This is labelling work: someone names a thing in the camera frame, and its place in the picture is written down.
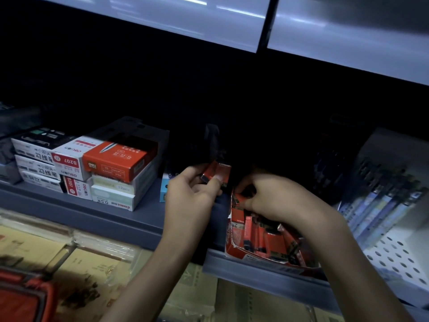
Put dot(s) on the person's right hand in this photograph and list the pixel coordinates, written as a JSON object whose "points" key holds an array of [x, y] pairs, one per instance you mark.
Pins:
{"points": [[285, 201]]}

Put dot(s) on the white pen display carton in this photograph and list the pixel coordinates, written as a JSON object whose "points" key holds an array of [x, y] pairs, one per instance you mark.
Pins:
{"points": [[385, 147]]}

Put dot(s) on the red pencil lead case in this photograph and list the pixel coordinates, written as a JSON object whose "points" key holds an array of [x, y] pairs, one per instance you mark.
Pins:
{"points": [[209, 170], [223, 176]]}

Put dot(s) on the person's left hand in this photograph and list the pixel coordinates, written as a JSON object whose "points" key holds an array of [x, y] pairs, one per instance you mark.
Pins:
{"points": [[182, 204]]}

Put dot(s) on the row of blue pens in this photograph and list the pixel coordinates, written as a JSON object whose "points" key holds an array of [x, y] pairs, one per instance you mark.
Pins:
{"points": [[382, 204]]}

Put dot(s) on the person's right forearm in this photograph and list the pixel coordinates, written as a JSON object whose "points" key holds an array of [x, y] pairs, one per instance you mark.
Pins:
{"points": [[355, 271]]}

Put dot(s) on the white box with grey print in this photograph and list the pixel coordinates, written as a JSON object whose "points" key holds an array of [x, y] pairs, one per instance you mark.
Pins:
{"points": [[35, 165], [42, 182]]}

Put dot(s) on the orange box with pen print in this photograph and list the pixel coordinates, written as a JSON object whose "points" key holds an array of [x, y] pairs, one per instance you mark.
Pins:
{"points": [[115, 160]]}

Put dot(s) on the dark stationery packet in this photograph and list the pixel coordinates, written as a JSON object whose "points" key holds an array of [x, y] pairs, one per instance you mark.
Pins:
{"points": [[330, 170]]}

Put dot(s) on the person's left forearm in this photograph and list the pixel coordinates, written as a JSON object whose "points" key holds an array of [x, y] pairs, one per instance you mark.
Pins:
{"points": [[157, 274]]}

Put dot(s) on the white perforated panel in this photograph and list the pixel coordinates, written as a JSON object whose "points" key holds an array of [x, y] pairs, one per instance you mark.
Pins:
{"points": [[398, 258]]}

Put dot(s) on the grey shelf price rail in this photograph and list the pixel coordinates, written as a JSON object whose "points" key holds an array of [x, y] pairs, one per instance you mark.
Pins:
{"points": [[268, 278]]}

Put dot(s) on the small light blue box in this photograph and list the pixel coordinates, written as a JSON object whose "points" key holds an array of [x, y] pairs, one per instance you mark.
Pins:
{"points": [[163, 189]]}

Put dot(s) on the orange bag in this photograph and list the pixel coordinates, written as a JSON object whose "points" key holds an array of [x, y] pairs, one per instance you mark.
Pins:
{"points": [[23, 296]]}

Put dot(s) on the pile of red lead packs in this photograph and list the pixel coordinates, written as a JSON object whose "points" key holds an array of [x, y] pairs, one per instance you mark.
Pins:
{"points": [[268, 238]]}

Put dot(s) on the brown cardboard pack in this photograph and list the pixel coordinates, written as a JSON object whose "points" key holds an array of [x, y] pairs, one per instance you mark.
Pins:
{"points": [[268, 305]]}

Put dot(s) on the grey shelf board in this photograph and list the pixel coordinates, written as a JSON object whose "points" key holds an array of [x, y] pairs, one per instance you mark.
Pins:
{"points": [[83, 211]]}

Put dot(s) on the dark grey box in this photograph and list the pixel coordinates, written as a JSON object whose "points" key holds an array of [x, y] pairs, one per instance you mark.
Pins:
{"points": [[18, 119]]}

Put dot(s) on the grey blue box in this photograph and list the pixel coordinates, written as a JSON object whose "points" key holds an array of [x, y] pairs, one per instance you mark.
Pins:
{"points": [[8, 160]]}

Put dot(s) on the person's right thumb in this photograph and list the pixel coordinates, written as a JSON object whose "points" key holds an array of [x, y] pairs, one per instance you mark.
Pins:
{"points": [[246, 204]]}

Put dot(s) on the white box with red label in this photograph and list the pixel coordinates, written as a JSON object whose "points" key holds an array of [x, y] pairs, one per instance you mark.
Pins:
{"points": [[77, 188], [72, 152]]}

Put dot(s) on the grey overhead shelf panel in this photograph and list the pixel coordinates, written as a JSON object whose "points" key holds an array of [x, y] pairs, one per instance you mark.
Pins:
{"points": [[187, 16], [352, 33]]}

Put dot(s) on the white and pale green box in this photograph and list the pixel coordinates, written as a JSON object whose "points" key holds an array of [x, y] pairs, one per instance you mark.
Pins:
{"points": [[115, 199], [117, 188]]}

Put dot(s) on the person's left thumb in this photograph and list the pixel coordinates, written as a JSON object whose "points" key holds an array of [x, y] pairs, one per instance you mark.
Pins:
{"points": [[209, 187]]}

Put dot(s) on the black and white stationery box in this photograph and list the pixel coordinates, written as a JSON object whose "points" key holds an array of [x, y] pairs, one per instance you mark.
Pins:
{"points": [[40, 140]]}

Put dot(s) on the red display carton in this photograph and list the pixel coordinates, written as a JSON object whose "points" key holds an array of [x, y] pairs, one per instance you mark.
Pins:
{"points": [[234, 253]]}

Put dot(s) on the brown paper envelope pack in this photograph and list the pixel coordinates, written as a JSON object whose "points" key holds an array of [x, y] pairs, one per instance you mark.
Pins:
{"points": [[194, 295], [94, 278], [30, 244]]}

